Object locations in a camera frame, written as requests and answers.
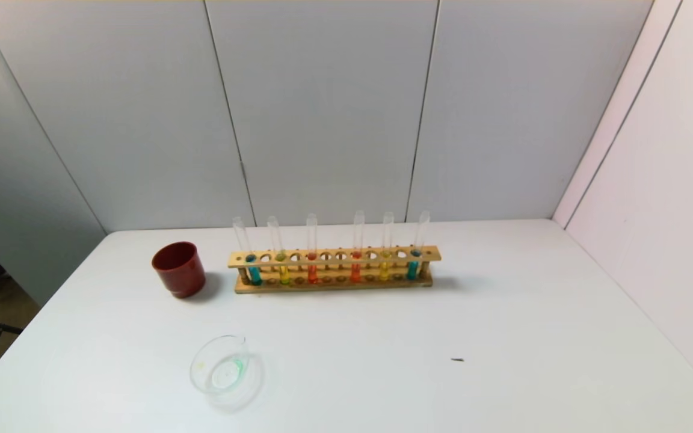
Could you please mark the yellow liquid glass test tube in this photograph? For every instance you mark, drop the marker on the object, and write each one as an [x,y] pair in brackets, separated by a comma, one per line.
[284,275]
[384,270]

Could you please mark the blue liquid glass test tube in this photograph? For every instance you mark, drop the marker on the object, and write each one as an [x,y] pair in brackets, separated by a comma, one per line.
[412,270]
[255,275]

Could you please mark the orange liquid glass test tube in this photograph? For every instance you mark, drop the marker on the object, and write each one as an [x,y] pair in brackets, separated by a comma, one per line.
[312,273]
[355,273]

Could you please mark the wooden test tube rack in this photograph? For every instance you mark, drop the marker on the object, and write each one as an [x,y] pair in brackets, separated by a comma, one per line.
[331,287]

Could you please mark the dark red plastic cup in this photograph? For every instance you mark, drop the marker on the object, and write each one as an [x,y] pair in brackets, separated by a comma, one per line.
[179,273]

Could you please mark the clear glass dish with spout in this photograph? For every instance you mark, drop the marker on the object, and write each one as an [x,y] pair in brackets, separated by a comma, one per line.
[220,373]

